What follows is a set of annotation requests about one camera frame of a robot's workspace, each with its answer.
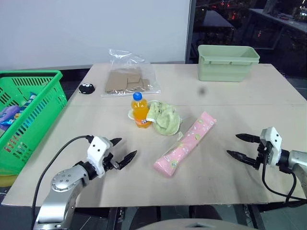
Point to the grey rounded shape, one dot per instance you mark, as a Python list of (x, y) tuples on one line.
[(168, 225)]

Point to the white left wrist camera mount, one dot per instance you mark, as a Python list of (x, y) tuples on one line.
[(97, 149)]

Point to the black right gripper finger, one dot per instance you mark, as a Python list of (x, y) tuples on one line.
[(249, 137), (242, 158)]

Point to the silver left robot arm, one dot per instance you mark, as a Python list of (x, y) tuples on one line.
[(64, 182)]

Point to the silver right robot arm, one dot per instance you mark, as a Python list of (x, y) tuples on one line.
[(296, 163)]

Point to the white partition panel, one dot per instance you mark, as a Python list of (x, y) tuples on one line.
[(96, 31)]

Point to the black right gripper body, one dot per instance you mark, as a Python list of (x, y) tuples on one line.
[(262, 155)]

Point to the small black toy with eyes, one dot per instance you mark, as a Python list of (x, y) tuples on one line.
[(86, 89)]

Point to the light green plastic bin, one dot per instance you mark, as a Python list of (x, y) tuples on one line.
[(223, 69)]

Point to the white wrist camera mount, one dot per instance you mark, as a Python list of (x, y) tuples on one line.
[(97, 149), (272, 139)]

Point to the small dark background table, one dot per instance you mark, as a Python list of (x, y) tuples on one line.
[(216, 20)]

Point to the yellow round object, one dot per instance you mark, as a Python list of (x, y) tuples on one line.
[(6, 180)]

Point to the pink tissue pack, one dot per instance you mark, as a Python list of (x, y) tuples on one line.
[(187, 143)]

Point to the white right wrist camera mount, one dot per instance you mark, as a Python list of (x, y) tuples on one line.
[(272, 139)]

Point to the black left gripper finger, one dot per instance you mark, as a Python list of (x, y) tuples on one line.
[(116, 141), (127, 159)]

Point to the blue white snack packet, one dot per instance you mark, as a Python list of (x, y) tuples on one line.
[(30, 99)]

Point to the green plastic shopping basket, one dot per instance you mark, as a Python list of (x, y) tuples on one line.
[(36, 119)]

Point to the clear plastic zip bag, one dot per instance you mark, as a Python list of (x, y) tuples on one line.
[(144, 69)]

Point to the brown cardboard pieces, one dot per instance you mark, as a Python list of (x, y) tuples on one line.
[(120, 80)]

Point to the black table frame leg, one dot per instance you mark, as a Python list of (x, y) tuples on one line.
[(116, 218), (256, 216)]

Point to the orange soda bottle blue cap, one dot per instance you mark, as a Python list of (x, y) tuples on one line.
[(139, 112)]

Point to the purple snack bag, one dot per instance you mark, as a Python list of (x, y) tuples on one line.
[(8, 115)]

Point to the light green plush towel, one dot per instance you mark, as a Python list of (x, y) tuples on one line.
[(166, 119)]

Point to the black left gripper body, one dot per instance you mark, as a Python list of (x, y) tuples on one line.
[(109, 161)]

